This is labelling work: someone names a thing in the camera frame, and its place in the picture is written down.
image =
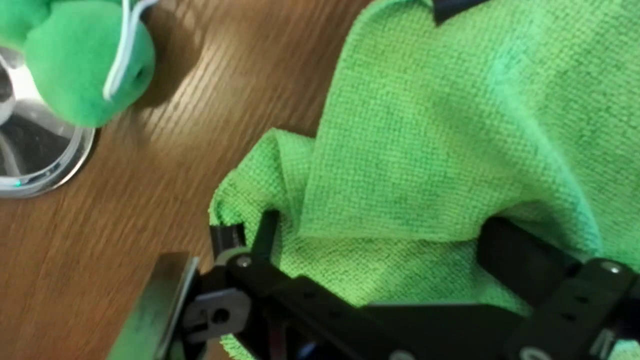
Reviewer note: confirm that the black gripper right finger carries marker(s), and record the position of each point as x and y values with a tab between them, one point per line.
522	263

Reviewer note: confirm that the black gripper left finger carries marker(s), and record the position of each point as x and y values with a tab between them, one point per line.
233	250

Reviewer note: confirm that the green microfibre cloth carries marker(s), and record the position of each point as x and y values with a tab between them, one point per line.
519	108

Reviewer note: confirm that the shiny metal bowl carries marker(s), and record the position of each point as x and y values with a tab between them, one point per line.
39	152

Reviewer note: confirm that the green plush toy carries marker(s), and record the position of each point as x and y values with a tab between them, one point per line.
88	58

